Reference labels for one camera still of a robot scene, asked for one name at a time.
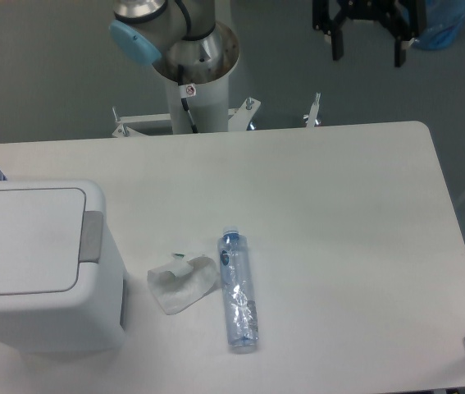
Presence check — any white trash can lid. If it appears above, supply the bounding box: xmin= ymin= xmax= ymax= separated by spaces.
xmin=0 ymin=188 xmax=85 ymax=296

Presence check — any grey lid push button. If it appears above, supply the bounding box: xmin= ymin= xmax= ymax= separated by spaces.
xmin=79 ymin=211 xmax=104 ymax=263

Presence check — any empty clear plastic bottle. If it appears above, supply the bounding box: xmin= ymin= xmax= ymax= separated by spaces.
xmin=217 ymin=226 xmax=258 ymax=354

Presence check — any crumpled white tissue packet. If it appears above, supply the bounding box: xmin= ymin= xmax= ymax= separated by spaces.
xmin=147 ymin=253 xmax=219 ymax=315

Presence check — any blue plastic bag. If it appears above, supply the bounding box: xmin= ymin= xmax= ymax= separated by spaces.
xmin=413 ymin=0 xmax=465 ymax=51

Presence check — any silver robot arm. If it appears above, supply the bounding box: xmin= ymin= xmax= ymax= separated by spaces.
xmin=109 ymin=1 xmax=427 ymax=85

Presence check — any white plastic trash can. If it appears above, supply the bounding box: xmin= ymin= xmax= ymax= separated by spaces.
xmin=0 ymin=180 xmax=128 ymax=353

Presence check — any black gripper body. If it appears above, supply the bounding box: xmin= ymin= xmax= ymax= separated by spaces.
xmin=312 ymin=0 xmax=426 ymax=39

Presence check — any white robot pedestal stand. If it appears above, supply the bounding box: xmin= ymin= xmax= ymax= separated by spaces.
xmin=111 ymin=21 xmax=322 ymax=139

